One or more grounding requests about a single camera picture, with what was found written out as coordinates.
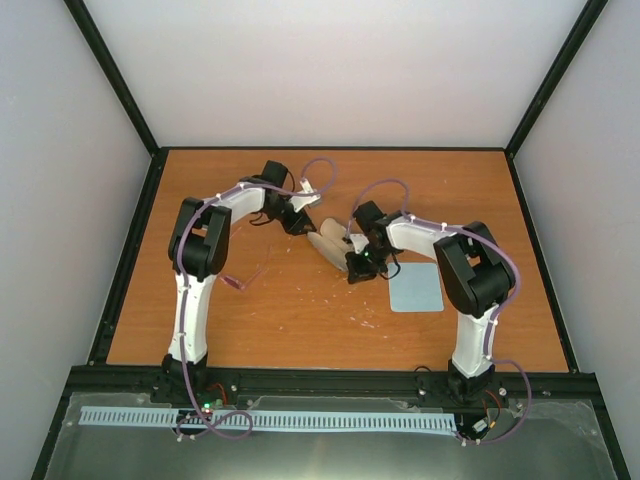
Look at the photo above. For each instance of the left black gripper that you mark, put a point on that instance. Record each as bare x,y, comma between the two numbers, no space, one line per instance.
293,227

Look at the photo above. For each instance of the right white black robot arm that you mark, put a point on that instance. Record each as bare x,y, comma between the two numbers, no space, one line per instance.
477,276

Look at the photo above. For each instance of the black aluminium mounting rail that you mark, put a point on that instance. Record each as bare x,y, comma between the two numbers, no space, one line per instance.
239,386

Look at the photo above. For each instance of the pink transparent sunglasses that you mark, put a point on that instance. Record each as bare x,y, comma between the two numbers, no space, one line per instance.
249,256

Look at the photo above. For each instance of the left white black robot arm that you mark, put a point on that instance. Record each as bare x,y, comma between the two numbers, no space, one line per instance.
263,194

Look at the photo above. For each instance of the light blue cleaning cloth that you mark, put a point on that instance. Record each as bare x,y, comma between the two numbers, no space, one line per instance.
415,288

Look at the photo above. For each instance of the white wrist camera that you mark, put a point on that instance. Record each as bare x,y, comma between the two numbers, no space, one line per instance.
307,196
358,242

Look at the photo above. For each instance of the light blue slotted cable duct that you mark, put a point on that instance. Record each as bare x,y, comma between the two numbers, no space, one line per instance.
273,421

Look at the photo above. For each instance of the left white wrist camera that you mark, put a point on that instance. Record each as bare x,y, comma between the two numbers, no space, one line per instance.
307,196

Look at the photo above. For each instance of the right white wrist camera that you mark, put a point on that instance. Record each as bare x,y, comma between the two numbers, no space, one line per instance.
358,242

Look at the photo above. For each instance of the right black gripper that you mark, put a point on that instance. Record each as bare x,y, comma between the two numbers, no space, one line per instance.
358,273

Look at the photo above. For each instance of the plaid brown glasses case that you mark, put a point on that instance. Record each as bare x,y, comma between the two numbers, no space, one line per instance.
330,241

